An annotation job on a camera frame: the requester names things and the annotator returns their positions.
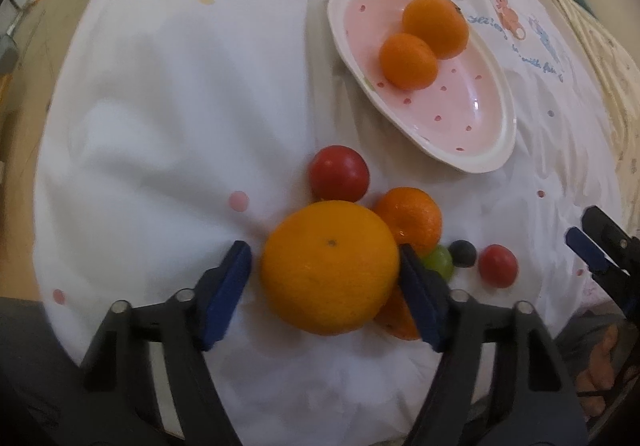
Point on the dark purple grape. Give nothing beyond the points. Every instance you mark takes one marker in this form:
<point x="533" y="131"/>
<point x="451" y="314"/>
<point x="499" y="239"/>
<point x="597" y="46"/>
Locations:
<point x="462" y="253"/>

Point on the pale yellow patterned quilt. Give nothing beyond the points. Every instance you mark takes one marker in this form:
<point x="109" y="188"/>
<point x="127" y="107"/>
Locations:
<point x="605" y="56"/>

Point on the person's foot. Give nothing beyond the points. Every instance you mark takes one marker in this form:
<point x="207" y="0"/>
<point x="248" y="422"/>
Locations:
<point x="602" y="366"/>

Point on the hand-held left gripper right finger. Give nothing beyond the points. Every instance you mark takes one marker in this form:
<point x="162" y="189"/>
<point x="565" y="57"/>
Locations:
<point x="420" y="306"/>

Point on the pink dotted oval plate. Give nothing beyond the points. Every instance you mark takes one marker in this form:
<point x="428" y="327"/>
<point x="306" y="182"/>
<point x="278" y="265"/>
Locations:
<point x="450" y="126"/>

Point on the black sandal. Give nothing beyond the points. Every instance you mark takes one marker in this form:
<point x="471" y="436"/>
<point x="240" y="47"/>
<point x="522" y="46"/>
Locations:
<point x="607" y="388"/>

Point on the large orange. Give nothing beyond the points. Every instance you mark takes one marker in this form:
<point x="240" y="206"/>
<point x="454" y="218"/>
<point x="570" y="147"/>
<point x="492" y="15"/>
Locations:
<point x="330" y="271"/>

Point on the large red cherry tomato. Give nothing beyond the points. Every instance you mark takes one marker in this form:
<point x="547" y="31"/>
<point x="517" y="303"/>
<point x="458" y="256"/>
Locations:
<point x="339" y="173"/>

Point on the medium orange with stem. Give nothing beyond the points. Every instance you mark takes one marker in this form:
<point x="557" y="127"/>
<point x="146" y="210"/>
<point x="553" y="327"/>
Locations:
<point x="437" y="23"/>

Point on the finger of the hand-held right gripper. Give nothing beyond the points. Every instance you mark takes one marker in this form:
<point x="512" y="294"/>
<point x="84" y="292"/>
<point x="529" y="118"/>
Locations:
<point x="587" y="251"/>
<point x="607" y="231"/>

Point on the small mandarin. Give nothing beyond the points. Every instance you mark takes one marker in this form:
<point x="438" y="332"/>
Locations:
<point x="412" y="221"/>
<point x="395" y="318"/>
<point x="407" y="61"/>

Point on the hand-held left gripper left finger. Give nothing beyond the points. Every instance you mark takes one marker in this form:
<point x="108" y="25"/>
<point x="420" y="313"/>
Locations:
<point x="227" y="291"/>

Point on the small red cherry tomato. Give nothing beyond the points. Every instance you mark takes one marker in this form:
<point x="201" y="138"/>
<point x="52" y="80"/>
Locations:
<point x="497" y="266"/>

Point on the green grape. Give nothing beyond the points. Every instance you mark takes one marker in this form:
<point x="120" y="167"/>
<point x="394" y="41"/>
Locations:
<point x="441" y="262"/>

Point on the white printed tablecloth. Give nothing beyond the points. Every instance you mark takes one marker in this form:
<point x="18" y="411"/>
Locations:
<point x="175" y="126"/>

